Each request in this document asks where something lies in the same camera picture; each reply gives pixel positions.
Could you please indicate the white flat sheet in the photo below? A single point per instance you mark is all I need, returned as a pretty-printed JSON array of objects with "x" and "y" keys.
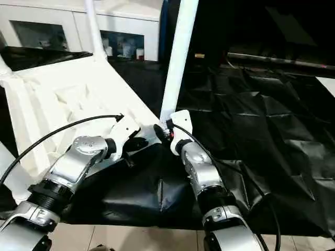
[{"x": 327, "y": 86}]

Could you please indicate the long black bar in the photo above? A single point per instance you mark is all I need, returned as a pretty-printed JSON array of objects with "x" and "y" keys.
[{"x": 282, "y": 60}]

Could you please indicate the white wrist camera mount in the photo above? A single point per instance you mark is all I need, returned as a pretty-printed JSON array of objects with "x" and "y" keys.
[
  {"x": 125, "y": 133},
  {"x": 180, "y": 128}
]

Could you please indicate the white plastic table top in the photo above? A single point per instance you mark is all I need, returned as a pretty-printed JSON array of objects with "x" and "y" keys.
[{"x": 68, "y": 99}]

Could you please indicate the white cabinet with glass doors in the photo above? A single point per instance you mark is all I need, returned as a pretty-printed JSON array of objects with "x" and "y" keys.
[{"x": 120, "y": 21}]

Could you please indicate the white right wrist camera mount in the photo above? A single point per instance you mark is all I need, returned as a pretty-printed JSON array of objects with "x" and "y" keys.
[{"x": 180, "y": 128}]

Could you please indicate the black case with yellow label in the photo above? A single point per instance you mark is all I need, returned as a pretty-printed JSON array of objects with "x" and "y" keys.
[{"x": 246, "y": 23}]

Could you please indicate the black mat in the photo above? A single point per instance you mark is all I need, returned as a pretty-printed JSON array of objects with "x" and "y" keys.
[{"x": 251, "y": 136}]

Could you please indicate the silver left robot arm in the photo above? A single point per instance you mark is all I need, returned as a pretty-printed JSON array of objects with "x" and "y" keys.
[{"x": 73, "y": 162}]

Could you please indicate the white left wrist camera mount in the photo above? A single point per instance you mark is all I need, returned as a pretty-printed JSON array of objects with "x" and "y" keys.
[{"x": 125, "y": 133}]

